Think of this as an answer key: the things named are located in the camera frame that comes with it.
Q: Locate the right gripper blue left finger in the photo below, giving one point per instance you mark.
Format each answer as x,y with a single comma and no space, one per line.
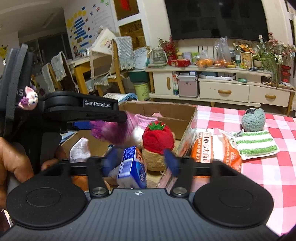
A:
111,159

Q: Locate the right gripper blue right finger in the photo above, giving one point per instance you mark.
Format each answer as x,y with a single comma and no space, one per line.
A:
172,162

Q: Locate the purple pink knitted hat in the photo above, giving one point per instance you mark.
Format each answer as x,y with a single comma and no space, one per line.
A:
115,133

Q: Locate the strawberry hat plush toy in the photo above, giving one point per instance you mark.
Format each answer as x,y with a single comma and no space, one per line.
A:
156,138

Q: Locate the white sock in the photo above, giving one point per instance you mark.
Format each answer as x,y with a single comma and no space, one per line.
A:
80,152

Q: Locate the green white striped cloth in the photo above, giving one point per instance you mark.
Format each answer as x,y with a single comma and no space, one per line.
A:
255,144

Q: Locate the person's left hand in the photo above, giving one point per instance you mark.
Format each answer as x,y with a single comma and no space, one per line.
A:
13,161

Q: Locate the pink cat charm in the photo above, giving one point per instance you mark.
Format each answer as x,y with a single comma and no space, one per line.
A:
30,100

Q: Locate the orange tissue paper pack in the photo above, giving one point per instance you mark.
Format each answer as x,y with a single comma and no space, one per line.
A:
214,143

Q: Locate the cardboard milk carton box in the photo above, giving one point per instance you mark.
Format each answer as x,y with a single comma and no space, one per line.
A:
174,115

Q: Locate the blue fabric bag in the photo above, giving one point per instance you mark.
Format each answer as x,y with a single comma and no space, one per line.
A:
121,97

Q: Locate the wooden dining table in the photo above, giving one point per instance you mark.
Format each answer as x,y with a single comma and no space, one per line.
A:
78,67

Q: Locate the green trash bin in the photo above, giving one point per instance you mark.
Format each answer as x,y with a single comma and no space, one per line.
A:
142,90

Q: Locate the pink storage box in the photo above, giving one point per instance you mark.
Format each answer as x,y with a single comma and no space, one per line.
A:
188,85

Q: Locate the cream tv cabinet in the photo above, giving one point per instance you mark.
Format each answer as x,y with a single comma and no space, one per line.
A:
222,85

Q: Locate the grey-green crochet heart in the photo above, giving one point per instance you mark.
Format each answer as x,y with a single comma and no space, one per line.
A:
253,120

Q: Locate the red gift box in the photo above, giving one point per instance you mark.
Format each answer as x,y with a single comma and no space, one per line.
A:
180,63

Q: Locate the red white checkered tablecloth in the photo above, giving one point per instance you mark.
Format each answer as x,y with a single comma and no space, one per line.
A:
275,173

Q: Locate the bag of oranges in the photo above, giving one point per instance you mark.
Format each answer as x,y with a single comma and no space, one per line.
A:
204,62

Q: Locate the wooden chair with lace cover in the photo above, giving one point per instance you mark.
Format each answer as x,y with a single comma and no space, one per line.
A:
110,56

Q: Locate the red berry branch decoration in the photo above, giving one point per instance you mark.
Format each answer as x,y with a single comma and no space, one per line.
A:
169,47

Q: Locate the clear plastic bag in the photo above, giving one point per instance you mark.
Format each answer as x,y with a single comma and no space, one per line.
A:
223,58

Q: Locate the framed picture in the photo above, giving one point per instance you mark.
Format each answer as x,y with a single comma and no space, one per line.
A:
246,60

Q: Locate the red lantern vase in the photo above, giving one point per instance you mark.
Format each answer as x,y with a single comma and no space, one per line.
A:
285,73

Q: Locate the red chinese knot decoration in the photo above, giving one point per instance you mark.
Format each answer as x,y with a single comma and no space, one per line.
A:
125,5

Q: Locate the black flat television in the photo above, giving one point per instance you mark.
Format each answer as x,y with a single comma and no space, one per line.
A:
234,19

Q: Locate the potted flower plant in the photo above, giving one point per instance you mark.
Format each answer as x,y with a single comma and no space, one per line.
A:
273,54

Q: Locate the colourful wall poster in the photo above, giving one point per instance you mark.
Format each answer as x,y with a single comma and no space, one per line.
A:
83,19

